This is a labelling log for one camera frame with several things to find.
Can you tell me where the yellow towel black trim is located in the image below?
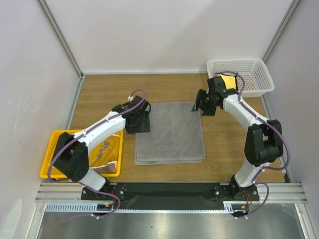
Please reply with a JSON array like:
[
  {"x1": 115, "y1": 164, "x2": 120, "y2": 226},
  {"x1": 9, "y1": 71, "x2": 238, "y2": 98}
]
[{"x1": 214, "y1": 73, "x2": 238, "y2": 90}]

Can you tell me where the grey towel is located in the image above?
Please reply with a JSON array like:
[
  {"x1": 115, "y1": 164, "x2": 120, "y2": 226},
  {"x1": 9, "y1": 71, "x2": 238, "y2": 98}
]
[{"x1": 134, "y1": 102, "x2": 206, "y2": 165}]

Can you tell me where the brown towel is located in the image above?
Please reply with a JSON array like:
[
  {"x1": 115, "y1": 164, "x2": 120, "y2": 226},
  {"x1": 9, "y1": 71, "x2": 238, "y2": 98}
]
[{"x1": 89, "y1": 134, "x2": 121, "y2": 174}]

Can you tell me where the white perforated basket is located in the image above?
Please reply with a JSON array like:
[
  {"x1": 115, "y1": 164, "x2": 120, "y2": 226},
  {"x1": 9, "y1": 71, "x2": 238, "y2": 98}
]
[{"x1": 206, "y1": 58, "x2": 275, "y2": 98}]

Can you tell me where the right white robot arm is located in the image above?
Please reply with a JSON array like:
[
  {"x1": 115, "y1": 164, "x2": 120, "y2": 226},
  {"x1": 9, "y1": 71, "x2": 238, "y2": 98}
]
[{"x1": 192, "y1": 73, "x2": 284, "y2": 200}]

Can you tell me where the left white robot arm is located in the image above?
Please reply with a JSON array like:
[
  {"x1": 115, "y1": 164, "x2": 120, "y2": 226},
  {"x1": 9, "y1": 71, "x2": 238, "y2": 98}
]
[{"x1": 47, "y1": 96, "x2": 151, "y2": 199}]

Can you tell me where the yellow plastic bin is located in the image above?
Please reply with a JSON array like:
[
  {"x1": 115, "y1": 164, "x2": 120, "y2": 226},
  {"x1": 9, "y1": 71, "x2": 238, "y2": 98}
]
[{"x1": 39, "y1": 130, "x2": 124, "y2": 179}]

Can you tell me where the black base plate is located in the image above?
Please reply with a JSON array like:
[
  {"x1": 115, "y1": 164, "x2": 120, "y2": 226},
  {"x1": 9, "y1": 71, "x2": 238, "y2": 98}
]
[{"x1": 82, "y1": 181, "x2": 260, "y2": 211}]

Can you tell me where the aluminium frame rail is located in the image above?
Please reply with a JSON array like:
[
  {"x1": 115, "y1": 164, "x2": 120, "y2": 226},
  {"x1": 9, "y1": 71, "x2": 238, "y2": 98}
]
[{"x1": 36, "y1": 0, "x2": 84, "y2": 78}]

